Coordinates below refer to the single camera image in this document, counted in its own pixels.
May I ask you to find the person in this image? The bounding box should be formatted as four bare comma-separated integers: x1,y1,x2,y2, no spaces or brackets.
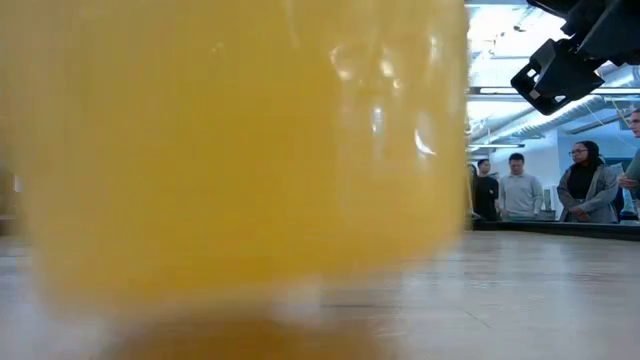
498,152,545,221
556,140,621,225
472,158,501,223
617,108,640,201

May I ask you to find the ceiling light bar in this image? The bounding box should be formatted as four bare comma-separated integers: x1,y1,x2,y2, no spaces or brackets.
468,142,526,150
468,85,640,97

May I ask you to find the yellow plastic mini bowl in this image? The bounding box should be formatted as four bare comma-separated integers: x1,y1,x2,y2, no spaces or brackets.
0,0,472,326

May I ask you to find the black aluminium table frame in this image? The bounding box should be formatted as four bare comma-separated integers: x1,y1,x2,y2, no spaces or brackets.
472,218,640,242

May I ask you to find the ceiling duct pipe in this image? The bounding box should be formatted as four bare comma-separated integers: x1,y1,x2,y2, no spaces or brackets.
472,94,640,146

